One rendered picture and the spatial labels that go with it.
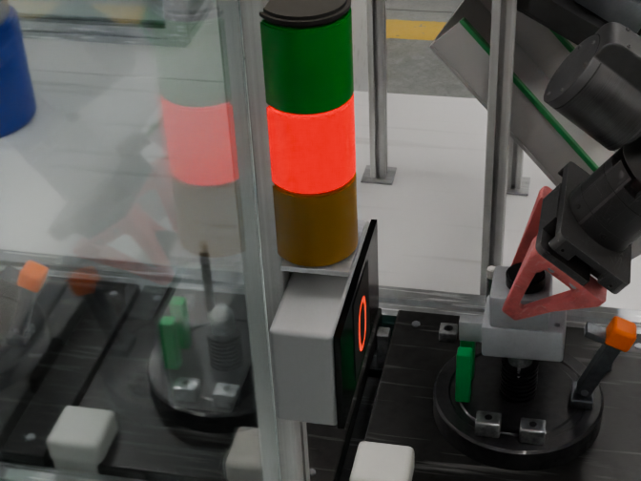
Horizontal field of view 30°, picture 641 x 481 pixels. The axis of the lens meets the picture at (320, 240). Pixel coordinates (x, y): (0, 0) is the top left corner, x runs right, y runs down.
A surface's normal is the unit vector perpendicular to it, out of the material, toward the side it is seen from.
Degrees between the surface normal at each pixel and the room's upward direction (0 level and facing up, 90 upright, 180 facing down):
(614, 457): 0
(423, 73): 0
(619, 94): 65
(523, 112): 90
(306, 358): 90
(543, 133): 90
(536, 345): 90
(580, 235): 37
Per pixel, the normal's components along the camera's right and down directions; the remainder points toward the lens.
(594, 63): 0.23, -0.01
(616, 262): 0.55, -0.59
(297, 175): -0.30, 0.55
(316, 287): -0.04, -0.82
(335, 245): 0.46, 0.49
